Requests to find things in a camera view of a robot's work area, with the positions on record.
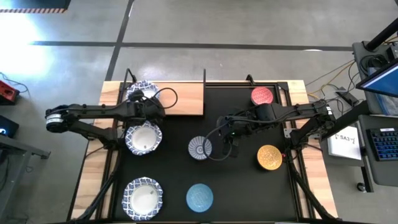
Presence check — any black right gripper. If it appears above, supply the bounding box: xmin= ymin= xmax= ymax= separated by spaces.
xmin=216 ymin=114 xmax=261 ymax=157

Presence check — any blue white patterned plate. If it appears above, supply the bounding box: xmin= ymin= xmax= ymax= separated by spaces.
xmin=124 ymin=120 xmax=163 ymax=156
xmin=126 ymin=80 xmax=161 ymax=102
xmin=121 ymin=176 xmax=164 ymax=222

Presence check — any blue white fine-patterned bowl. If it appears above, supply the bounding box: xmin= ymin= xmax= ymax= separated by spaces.
xmin=187 ymin=136 xmax=213 ymax=161

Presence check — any dark blue bowl yellow inside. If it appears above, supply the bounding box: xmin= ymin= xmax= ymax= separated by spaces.
xmin=256 ymin=144 xmax=283 ymax=171

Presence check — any red wave-patterned bowl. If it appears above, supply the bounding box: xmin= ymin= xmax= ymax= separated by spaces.
xmin=251 ymin=86 xmax=274 ymax=106

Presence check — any orange bowl light-blue inside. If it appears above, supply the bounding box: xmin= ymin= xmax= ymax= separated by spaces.
xmin=185 ymin=183 xmax=215 ymax=213

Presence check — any white paper sign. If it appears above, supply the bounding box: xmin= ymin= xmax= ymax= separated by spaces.
xmin=327 ymin=125 xmax=362 ymax=160

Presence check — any black power strip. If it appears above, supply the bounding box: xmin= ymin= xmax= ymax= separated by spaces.
xmin=335 ymin=90 xmax=359 ymax=106

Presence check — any grey side table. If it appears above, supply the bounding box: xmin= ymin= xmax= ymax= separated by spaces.
xmin=0 ymin=134 xmax=51 ymax=223

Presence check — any black device with blue light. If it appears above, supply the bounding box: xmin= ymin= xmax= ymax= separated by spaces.
xmin=0 ymin=114 xmax=20 ymax=138

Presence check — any red box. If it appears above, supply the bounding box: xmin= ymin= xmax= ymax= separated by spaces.
xmin=0 ymin=80 xmax=21 ymax=105

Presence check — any black keyboard with blue backlight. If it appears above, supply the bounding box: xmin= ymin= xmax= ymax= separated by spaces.
xmin=366 ymin=126 xmax=398 ymax=162

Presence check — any grey equipment cart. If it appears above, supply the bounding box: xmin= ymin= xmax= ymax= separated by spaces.
xmin=351 ymin=40 xmax=398 ymax=187

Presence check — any black platform with hazard stripes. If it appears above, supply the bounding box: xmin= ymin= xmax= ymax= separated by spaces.
xmin=0 ymin=0 xmax=72 ymax=14

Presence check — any computer monitor with blue screen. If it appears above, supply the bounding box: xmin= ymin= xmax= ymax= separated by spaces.
xmin=356 ymin=58 xmax=398 ymax=98

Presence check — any black pole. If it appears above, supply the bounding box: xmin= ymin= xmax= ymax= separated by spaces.
xmin=364 ymin=18 xmax=398 ymax=52

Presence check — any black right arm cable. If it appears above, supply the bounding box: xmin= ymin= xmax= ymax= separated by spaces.
xmin=201 ymin=123 xmax=233 ymax=162

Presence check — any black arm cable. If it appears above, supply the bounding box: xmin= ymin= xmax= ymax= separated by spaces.
xmin=146 ymin=86 xmax=178 ymax=110
xmin=201 ymin=123 xmax=233 ymax=162

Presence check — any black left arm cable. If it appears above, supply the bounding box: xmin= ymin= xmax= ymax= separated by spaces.
xmin=146 ymin=86 xmax=178 ymax=110

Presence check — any black aluminium table frame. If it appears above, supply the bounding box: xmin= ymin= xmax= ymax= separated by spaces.
xmin=67 ymin=74 xmax=341 ymax=224

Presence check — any yellow floor cable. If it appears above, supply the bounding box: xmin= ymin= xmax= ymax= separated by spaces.
xmin=306 ymin=60 xmax=357 ymax=96

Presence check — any black coiled cable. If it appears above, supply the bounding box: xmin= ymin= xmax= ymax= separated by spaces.
xmin=359 ymin=54 xmax=389 ymax=75

